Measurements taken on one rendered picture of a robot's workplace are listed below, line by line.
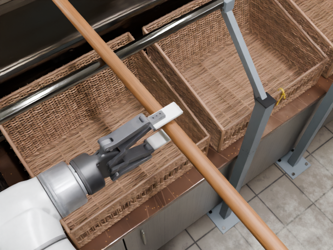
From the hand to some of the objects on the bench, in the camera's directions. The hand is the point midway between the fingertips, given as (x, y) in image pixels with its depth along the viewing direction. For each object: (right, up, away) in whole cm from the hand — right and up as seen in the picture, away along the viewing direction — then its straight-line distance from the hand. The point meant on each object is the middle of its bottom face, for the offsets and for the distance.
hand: (166, 125), depth 78 cm
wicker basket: (-21, -10, +66) cm, 70 cm away
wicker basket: (+75, +49, +104) cm, 137 cm away
